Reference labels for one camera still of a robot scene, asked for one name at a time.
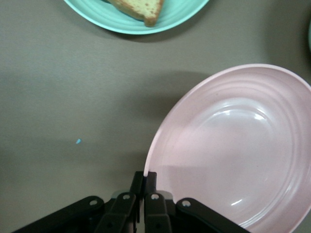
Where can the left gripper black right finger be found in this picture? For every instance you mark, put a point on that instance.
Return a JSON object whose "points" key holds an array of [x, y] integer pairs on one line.
{"points": [[155, 213]]}

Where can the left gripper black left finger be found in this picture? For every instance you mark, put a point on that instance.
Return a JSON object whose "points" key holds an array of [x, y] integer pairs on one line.
{"points": [[116, 213]]}

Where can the pink plate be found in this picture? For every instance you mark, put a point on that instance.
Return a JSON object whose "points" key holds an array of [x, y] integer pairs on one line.
{"points": [[230, 145]]}

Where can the tiny blue crumb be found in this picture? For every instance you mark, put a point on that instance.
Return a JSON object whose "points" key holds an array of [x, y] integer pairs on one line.
{"points": [[78, 141]]}

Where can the brown tablecloth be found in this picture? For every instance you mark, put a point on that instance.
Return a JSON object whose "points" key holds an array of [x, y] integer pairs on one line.
{"points": [[60, 85]]}

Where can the green plate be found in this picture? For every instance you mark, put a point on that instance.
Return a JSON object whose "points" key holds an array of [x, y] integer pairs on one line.
{"points": [[97, 14]]}

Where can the bread slice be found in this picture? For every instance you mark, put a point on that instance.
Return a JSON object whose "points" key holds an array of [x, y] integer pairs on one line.
{"points": [[143, 9]]}

